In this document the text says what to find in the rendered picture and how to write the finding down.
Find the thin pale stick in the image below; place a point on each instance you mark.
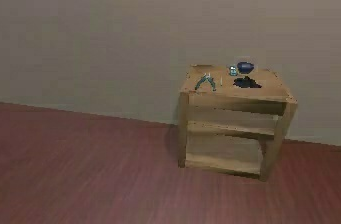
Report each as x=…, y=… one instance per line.
x=221, y=80

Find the light wooden shelf table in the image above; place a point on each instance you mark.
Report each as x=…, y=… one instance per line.
x=234, y=96

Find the flat black cloth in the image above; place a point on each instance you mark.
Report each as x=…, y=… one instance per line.
x=246, y=82

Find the small teal box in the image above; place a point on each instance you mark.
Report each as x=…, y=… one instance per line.
x=233, y=70

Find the dark blue round bowl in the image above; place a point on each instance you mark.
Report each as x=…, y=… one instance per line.
x=245, y=67

